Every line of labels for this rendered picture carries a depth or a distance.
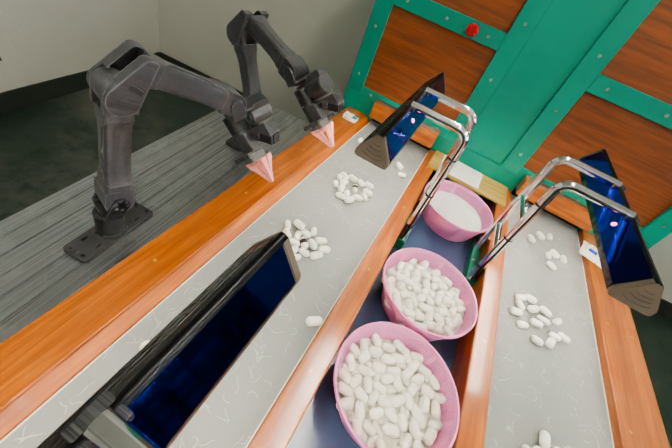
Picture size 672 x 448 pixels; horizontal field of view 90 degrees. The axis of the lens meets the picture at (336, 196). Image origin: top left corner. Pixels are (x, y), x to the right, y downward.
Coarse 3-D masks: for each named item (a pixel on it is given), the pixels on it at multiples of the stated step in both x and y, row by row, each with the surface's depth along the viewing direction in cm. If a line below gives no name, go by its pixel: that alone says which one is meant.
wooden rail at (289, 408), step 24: (408, 192) 118; (408, 216) 108; (384, 240) 97; (360, 264) 88; (360, 288) 82; (336, 312) 75; (336, 336) 71; (312, 360) 66; (288, 384) 62; (312, 384) 63; (288, 408) 59; (264, 432) 55; (288, 432) 56
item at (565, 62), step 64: (384, 0) 127; (448, 0) 119; (512, 0) 111; (576, 0) 104; (640, 0) 97; (384, 64) 140; (448, 64) 129; (512, 64) 119; (576, 64) 111; (640, 64) 105; (512, 128) 130; (576, 128) 120; (640, 128) 112; (640, 192) 121
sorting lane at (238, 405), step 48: (288, 192) 103; (384, 192) 118; (240, 240) 85; (336, 240) 95; (192, 288) 72; (336, 288) 83; (144, 336) 63; (288, 336) 71; (96, 384) 55; (240, 384) 62; (48, 432) 50; (192, 432) 55; (240, 432) 56
